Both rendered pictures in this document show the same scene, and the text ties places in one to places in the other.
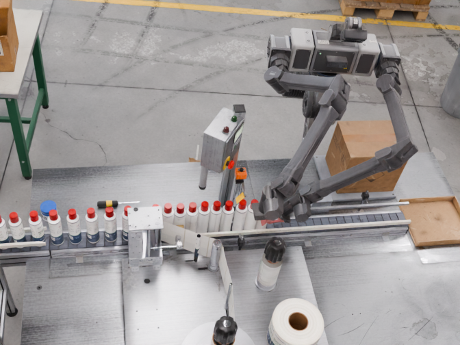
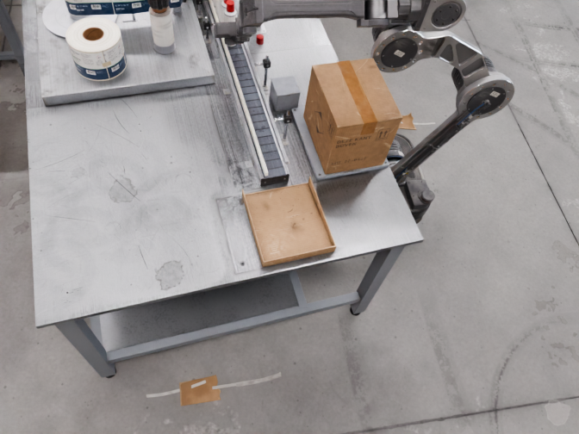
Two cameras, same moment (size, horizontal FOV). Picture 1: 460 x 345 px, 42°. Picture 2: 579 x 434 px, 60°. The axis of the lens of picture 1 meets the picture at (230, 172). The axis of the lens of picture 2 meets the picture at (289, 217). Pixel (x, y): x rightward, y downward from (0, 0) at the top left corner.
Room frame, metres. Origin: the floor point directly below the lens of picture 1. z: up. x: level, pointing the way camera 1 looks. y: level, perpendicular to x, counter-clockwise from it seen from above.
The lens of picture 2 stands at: (1.76, -1.95, 2.38)
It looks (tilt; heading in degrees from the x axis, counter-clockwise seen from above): 58 degrees down; 81
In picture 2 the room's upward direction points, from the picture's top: 11 degrees clockwise
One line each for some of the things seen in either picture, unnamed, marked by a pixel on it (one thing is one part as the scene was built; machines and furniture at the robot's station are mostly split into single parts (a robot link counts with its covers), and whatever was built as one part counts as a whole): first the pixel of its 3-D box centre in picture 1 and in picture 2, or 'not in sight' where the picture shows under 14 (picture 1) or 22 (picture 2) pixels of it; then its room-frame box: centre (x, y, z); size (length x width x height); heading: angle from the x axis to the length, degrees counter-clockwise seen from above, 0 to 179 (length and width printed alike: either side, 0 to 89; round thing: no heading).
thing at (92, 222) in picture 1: (92, 224); not in sight; (1.44, 0.54, 0.98); 0.05 x 0.05 x 0.20
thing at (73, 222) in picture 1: (74, 226); not in sight; (1.42, 0.61, 0.98); 0.05 x 0.05 x 0.20
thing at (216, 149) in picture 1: (222, 140); not in sight; (1.67, 0.05, 1.38); 0.17 x 0.10 x 0.19; 161
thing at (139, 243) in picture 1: (144, 235); not in sight; (1.41, 0.30, 1.01); 0.14 x 0.13 x 0.26; 106
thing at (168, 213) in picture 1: (167, 220); not in sight; (1.53, 0.23, 0.98); 0.05 x 0.05 x 0.20
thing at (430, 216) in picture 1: (435, 220); (287, 220); (1.90, -1.03, 0.85); 0.30 x 0.26 x 0.04; 106
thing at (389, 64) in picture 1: (389, 72); (407, 7); (2.20, -0.63, 1.45); 0.09 x 0.08 x 0.12; 99
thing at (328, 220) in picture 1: (237, 232); (226, 32); (1.62, -0.08, 0.86); 1.65 x 0.08 x 0.04; 106
